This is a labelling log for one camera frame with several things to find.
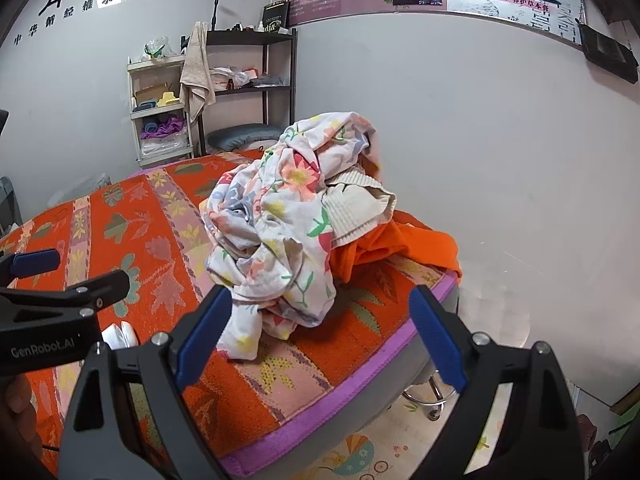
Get purple towel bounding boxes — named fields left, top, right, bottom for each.
left=140, top=115, right=185, bottom=140

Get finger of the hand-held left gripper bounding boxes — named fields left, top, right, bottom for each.
left=0, top=269, right=132, bottom=332
left=0, top=248, right=62, bottom=287

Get chrome stool base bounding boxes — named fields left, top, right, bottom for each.
left=399, top=369, right=460, bottom=422

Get orange patterned blanket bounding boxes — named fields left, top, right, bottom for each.
left=0, top=149, right=460, bottom=478

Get white plastic shelf cart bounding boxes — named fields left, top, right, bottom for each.
left=126, top=54, right=197, bottom=167

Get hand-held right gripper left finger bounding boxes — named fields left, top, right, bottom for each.
left=59, top=285, right=236, bottom=480

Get cream knitted sweater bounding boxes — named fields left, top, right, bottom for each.
left=322, top=169, right=398, bottom=248

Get person's left hand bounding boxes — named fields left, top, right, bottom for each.
left=0, top=374, right=47, bottom=463

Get white plastic bag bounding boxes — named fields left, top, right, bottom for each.
left=144, top=35, right=177, bottom=62

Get black phone stand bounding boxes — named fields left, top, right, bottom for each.
left=209, top=0, right=229, bottom=32

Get black metal shelf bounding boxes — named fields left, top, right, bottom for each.
left=196, top=26, right=299, bottom=157

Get beige towel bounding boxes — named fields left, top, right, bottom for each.
left=179, top=21, right=217, bottom=124

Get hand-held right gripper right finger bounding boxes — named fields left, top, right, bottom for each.
left=408, top=284, right=586, bottom=480

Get white floral garment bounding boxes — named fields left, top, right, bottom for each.
left=199, top=111, right=385, bottom=362

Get orange garment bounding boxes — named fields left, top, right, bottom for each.
left=327, top=210, right=463, bottom=285

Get folded cloths on shelf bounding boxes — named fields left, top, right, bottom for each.
left=207, top=64, right=289, bottom=92

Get patterned floor mat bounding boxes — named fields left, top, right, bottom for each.
left=280, top=389, right=503, bottom=480

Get black wall device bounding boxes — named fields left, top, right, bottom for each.
left=576, top=21, right=640, bottom=84

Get grey pillow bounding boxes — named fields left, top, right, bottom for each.
left=206, top=123, right=287, bottom=153

